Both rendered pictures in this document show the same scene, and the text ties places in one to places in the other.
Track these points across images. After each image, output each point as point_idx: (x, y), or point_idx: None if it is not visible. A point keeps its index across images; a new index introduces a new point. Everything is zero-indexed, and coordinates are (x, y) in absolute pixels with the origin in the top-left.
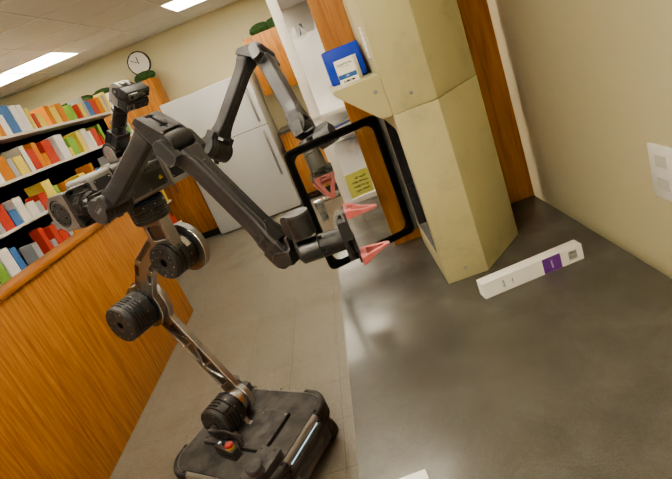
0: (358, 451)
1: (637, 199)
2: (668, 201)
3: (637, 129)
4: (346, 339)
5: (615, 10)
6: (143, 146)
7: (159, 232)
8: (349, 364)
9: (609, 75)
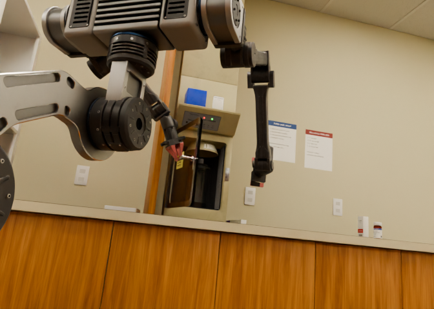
0: (339, 234)
1: (232, 208)
2: (248, 206)
3: (241, 182)
4: (263, 226)
5: (242, 148)
6: (264, 62)
7: (132, 88)
8: (285, 228)
9: (232, 165)
